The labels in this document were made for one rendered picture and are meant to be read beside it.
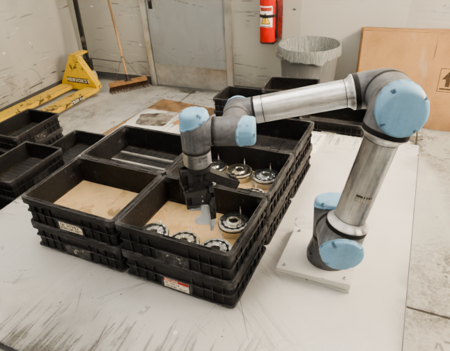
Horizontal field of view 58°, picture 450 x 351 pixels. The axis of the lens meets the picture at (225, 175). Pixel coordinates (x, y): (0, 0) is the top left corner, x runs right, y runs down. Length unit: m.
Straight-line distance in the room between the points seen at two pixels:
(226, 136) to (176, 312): 0.58
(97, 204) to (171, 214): 0.29
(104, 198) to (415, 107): 1.11
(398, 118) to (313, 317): 0.63
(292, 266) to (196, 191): 0.45
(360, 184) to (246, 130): 0.32
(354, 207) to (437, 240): 1.70
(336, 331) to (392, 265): 0.34
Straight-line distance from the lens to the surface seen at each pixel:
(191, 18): 4.67
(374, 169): 1.07
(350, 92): 1.12
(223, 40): 4.56
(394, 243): 1.58
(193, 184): 1.11
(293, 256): 1.42
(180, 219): 1.43
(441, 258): 2.67
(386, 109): 0.98
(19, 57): 5.14
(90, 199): 1.63
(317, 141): 2.17
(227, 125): 1.01
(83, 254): 1.54
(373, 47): 4.03
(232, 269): 1.20
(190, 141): 1.03
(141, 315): 1.33
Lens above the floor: 1.71
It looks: 32 degrees down
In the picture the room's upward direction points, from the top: 4 degrees counter-clockwise
